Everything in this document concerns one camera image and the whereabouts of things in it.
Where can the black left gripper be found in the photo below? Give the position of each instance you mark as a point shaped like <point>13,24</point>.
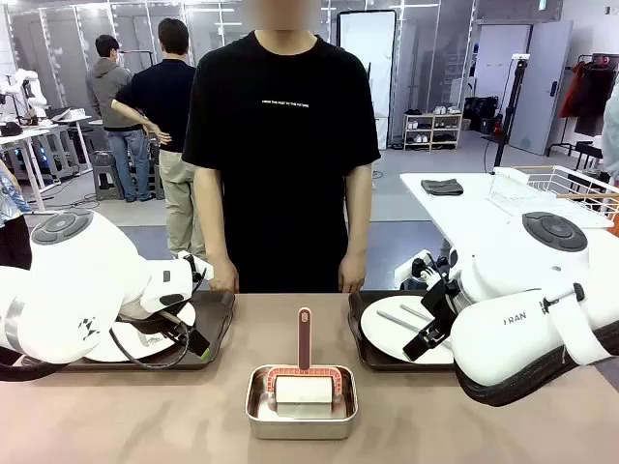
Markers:
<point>178,325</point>

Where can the wooden shoe rack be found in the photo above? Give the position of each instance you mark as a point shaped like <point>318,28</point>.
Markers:
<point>425,117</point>

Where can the pink lint roller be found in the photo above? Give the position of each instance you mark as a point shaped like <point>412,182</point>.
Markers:
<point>304,338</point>

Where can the person in black t-shirt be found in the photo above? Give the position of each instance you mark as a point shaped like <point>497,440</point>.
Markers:
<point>280,193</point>

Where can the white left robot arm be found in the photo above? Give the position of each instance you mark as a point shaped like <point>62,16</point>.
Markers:
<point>82,270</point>

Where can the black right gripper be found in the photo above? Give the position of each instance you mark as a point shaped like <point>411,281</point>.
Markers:
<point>437,309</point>

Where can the white cutlery holder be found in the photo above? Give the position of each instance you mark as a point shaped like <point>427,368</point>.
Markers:
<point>510,175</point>

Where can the white round plate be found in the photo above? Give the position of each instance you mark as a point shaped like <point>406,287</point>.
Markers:
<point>387,338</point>
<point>164,345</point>

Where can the white side table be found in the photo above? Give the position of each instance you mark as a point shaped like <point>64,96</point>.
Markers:
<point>459,212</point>

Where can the person's left hand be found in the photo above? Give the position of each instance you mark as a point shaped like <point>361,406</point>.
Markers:
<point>350,278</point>

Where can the silver metal knife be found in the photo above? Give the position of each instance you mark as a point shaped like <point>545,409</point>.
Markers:
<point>401,323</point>

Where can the person in patterned blue shirt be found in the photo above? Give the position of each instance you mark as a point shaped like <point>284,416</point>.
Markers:
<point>14,241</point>

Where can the metal rectangular tin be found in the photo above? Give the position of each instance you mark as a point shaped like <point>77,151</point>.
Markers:
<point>300,430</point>

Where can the grey step stool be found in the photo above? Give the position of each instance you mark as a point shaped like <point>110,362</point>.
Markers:
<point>106,174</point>

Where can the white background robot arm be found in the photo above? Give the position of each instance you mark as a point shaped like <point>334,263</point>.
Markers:
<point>38,96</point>

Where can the grey door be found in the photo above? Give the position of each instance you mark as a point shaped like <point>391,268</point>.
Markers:
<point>541,87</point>

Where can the person in dark polo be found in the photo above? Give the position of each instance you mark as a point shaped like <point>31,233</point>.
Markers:
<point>159,92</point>

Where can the silver metal fork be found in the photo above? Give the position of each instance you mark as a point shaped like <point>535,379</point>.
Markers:
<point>411,310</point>

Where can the black tripod stand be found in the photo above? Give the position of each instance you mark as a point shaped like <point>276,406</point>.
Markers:
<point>512,101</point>

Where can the white screen with black frame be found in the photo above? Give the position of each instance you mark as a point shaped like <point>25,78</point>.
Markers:
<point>367,72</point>

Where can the person's right hand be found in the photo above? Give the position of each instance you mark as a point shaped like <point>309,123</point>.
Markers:
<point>222,280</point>

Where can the black bag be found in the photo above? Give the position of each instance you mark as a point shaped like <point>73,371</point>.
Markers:
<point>479,113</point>

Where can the person in grey hoodie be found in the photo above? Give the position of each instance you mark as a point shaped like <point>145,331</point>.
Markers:
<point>104,82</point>

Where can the red jacket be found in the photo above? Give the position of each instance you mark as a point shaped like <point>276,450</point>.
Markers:
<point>570,92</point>

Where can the dark brown serving tray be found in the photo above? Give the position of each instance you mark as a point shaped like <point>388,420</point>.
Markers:
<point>215,314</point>
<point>354,309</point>

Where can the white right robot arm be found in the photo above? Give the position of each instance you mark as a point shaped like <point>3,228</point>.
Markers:
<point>508,338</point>

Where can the black clothes rack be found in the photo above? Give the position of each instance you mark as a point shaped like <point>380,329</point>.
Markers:
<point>587,56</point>

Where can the person's left forearm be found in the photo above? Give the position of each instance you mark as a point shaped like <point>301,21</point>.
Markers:
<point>357,232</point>

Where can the white desk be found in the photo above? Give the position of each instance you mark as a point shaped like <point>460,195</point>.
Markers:
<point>14,137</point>

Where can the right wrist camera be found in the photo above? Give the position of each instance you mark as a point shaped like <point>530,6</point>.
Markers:
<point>430,263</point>

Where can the dark coat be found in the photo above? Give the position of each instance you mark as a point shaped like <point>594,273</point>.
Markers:
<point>595,101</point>

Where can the person's right forearm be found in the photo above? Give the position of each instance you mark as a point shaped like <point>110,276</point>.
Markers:
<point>215,237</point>

